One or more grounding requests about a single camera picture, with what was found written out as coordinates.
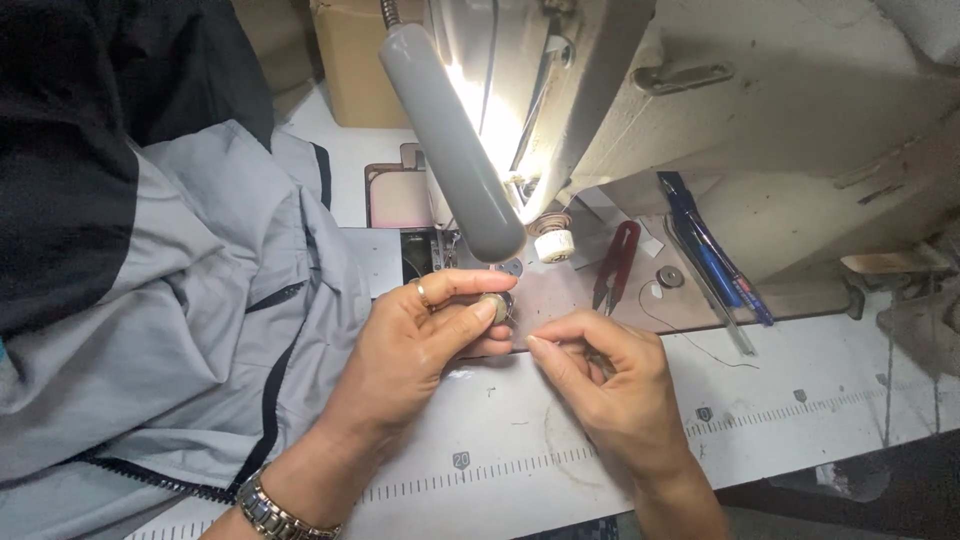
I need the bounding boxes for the person's right hand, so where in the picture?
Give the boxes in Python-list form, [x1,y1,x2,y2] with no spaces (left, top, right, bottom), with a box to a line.
[525,308,691,477]

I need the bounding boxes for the person's left hand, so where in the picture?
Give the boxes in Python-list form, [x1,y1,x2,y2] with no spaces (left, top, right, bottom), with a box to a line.
[321,269,519,446]

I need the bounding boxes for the metal bobbin case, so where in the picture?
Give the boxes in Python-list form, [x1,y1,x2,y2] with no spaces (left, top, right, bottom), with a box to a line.
[480,291,516,326]

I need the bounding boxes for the dark loose thread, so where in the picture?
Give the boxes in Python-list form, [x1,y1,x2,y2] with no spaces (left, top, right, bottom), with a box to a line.
[638,279,761,371]

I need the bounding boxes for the red thread snips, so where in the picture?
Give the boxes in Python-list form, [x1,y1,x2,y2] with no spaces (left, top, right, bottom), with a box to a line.
[591,219,642,317]

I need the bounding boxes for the dark blue pen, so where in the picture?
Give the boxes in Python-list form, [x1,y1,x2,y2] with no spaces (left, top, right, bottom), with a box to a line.
[678,187,776,328]

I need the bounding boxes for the white thread spool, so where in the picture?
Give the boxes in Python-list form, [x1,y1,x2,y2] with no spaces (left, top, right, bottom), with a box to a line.
[534,229,576,264]

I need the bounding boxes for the silver and gold wristwatch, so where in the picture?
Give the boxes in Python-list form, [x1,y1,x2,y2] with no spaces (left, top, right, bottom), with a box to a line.
[235,462,345,540]

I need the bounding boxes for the grey gooseneck lamp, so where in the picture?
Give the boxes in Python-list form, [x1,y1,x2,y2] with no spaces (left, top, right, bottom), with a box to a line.
[378,0,528,264]

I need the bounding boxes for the grey and black jacket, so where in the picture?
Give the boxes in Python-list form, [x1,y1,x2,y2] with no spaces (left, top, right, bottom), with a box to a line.
[0,0,374,540]

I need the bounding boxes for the beige industrial sewing machine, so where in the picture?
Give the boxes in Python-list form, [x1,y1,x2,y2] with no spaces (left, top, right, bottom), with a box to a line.
[341,0,960,361]

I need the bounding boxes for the cardboard box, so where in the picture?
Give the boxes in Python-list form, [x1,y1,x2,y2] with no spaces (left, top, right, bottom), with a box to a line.
[309,0,429,129]

